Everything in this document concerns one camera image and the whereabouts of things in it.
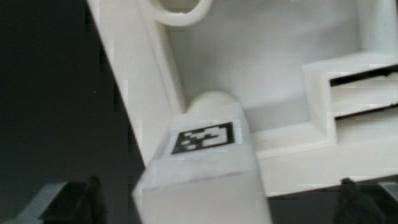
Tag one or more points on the white chair seat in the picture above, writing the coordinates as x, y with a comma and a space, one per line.
299, 55

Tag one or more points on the white chair leg with tag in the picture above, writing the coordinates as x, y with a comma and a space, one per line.
199, 186

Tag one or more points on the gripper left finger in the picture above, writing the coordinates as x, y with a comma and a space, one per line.
68, 203

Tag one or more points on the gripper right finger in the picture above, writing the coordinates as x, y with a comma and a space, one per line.
366, 202

